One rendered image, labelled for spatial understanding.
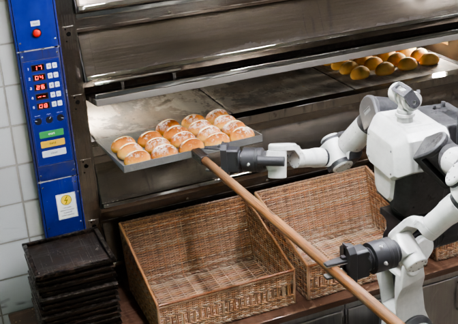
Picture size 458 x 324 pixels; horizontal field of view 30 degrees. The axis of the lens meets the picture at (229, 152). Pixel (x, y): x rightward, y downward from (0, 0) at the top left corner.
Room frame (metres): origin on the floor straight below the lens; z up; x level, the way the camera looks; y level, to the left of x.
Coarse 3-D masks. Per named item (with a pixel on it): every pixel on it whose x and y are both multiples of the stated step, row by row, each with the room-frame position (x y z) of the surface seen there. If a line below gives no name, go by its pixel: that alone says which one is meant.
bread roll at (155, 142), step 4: (152, 140) 2.94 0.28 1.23; (156, 140) 2.94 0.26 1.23; (160, 140) 2.94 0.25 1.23; (164, 140) 2.95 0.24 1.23; (148, 144) 2.93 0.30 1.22; (152, 144) 2.93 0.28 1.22; (156, 144) 2.93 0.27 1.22; (160, 144) 2.93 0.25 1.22; (144, 148) 2.94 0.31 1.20; (148, 148) 2.93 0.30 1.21; (152, 148) 2.92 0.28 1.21; (148, 152) 2.93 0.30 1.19
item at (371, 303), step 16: (208, 160) 2.77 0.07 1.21; (224, 176) 2.63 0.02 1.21; (240, 192) 2.51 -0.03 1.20; (256, 208) 2.39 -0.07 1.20; (304, 240) 2.15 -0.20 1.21; (320, 256) 2.05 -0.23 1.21; (336, 272) 1.97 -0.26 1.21; (352, 288) 1.89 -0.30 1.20; (368, 304) 1.82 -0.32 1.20; (384, 320) 1.75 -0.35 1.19; (400, 320) 1.73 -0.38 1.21
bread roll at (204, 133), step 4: (204, 128) 3.03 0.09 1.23; (208, 128) 3.03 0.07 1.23; (212, 128) 3.03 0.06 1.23; (216, 128) 3.04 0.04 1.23; (200, 132) 3.02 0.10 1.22; (204, 132) 3.01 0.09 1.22; (208, 132) 3.01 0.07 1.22; (212, 132) 3.02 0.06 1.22; (196, 136) 3.03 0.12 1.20; (200, 136) 3.01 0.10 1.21; (204, 136) 3.00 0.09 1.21; (200, 140) 3.01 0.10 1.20; (204, 140) 3.00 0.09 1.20
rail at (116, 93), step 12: (420, 36) 3.41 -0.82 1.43; (432, 36) 3.43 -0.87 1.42; (348, 48) 3.29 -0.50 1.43; (360, 48) 3.31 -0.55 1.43; (372, 48) 3.33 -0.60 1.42; (288, 60) 3.19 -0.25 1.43; (300, 60) 3.21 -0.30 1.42; (216, 72) 3.09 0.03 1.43; (228, 72) 3.10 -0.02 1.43; (240, 72) 3.11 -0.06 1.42; (156, 84) 3.00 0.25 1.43; (168, 84) 3.01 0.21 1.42; (180, 84) 3.03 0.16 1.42; (96, 96) 2.91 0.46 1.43; (108, 96) 2.93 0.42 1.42
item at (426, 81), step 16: (400, 80) 3.61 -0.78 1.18; (416, 80) 3.59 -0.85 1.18; (432, 80) 3.61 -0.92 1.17; (448, 80) 3.64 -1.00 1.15; (320, 96) 3.47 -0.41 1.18; (336, 96) 3.45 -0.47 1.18; (352, 96) 3.46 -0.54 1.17; (384, 96) 3.52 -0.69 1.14; (256, 112) 3.32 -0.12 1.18; (272, 112) 3.32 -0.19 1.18; (288, 112) 3.35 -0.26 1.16; (304, 112) 3.37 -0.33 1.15; (96, 144) 3.07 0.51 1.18
